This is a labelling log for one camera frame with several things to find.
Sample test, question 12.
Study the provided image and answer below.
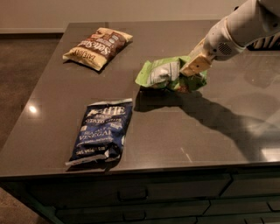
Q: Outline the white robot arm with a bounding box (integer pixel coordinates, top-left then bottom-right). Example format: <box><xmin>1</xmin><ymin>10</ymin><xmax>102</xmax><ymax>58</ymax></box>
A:
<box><xmin>180</xmin><ymin>0</ymin><xmax>280</xmax><ymax>76</ymax></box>

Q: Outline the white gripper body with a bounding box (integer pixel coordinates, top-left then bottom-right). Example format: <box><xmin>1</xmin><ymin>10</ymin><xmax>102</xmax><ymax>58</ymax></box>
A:
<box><xmin>203</xmin><ymin>17</ymin><xmax>245</xmax><ymax>60</ymax></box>

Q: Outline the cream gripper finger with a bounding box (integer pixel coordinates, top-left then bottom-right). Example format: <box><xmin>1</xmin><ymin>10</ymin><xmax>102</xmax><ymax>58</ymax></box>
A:
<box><xmin>189</xmin><ymin>39</ymin><xmax>206</xmax><ymax>60</ymax></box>
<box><xmin>180</xmin><ymin>54</ymin><xmax>212</xmax><ymax>76</ymax></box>

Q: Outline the lower cabinet drawer with handle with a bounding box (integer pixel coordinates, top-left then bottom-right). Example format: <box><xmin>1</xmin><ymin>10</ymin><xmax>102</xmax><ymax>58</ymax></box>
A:
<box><xmin>56</xmin><ymin>201</ymin><xmax>210</xmax><ymax>224</ymax></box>

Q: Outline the green rice chip bag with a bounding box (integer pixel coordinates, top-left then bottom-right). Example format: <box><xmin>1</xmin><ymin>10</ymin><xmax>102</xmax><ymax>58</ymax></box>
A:
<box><xmin>135</xmin><ymin>56</ymin><xmax>207</xmax><ymax>93</ymax></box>

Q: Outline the black wire basket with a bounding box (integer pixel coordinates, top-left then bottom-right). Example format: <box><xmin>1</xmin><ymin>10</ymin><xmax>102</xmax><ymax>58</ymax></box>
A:
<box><xmin>248</xmin><ymin>32</ymin><xmax>280</xmax><ymax>51</ymax></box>

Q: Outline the right cabinet drawer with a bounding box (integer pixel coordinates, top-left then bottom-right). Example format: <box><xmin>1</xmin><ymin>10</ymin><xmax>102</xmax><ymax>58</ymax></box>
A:
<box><xmin>221</xmin><ymin>172</ymin><xmax>280</xmax><ymax>198</ymax></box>

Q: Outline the cabinet drawer with handle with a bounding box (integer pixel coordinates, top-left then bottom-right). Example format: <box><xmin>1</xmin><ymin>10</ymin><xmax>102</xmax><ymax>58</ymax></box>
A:
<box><xmin>56</xmin><ymin>201</ymin><xmax>210</xmax><ymax>224</ymax></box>
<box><xmin>29</xmin><ymin>174</ymin><xmax>231</xmax><ymax>208</ymax></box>

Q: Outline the brown and cream chip bag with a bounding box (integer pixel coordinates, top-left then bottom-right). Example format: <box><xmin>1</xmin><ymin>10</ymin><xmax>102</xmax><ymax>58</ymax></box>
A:
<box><xmin>62</xmin><ymin>27</ymin><xmax>133</xmax><ymax>71</ymax></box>

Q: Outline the upper cabinet drawer with handle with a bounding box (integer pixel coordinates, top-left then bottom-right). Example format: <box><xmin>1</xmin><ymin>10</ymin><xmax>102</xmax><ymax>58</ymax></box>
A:
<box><xmin>29</xmin><ymin>174</ymin><xmax>231</xmax><ymax>208</ymax></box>

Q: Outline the blue kettle chip bag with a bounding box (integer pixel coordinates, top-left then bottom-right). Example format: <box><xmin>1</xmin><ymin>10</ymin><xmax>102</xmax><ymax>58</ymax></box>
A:
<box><xmin>66</xmin><ymin>98</ymin><xmax>133</xmax><ymax>166</ymax></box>

